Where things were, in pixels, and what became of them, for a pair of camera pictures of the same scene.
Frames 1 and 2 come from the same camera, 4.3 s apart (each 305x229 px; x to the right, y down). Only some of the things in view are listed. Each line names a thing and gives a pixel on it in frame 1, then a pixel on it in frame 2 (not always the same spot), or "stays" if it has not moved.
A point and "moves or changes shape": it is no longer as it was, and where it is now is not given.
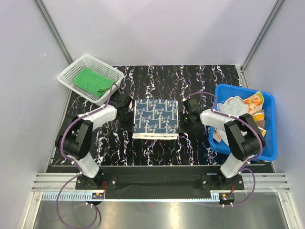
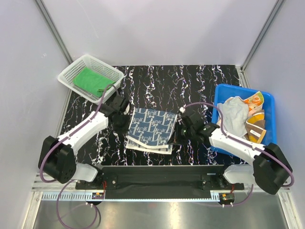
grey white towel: [234, 106] stays
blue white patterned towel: [156, 119] moves or changes shape
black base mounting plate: [161, 182] stays
